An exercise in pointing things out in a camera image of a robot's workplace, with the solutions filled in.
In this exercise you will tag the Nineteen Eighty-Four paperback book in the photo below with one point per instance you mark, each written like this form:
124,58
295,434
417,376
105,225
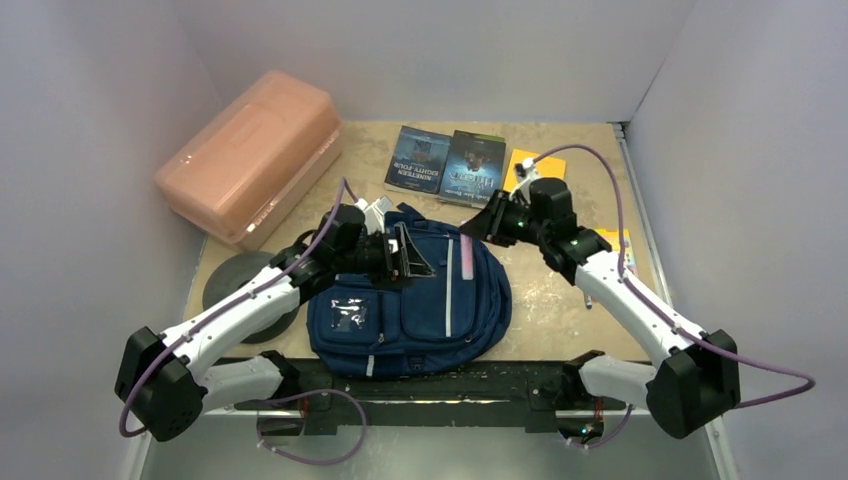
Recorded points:
418,161

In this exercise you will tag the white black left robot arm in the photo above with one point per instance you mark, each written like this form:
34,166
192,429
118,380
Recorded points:
167,380

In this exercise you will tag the yellow paperback book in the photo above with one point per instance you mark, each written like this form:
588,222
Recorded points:
550,167

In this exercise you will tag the dark blue paperback book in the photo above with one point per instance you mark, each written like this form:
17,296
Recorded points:
473,170

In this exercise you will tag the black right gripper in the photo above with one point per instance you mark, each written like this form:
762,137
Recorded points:
499,219

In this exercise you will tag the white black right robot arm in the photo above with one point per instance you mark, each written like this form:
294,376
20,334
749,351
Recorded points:
691,378

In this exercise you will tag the pink highlighter marker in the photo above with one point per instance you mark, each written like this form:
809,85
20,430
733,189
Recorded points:
466,257

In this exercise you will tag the grey round disc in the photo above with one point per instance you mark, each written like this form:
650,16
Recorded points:
233,274

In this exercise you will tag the colourful crayon box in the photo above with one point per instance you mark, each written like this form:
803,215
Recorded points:
617,238

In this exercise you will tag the translucent pink storage box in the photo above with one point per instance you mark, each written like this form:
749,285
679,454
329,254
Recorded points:
243,173

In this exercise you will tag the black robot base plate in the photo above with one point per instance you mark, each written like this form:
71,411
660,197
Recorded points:
515,394

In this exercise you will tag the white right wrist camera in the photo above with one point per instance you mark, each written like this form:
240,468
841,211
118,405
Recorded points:
526,173

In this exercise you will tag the navy blue student backpack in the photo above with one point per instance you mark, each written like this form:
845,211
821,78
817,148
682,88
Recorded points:
433,325

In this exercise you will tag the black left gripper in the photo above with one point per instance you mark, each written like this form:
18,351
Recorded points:
405,258

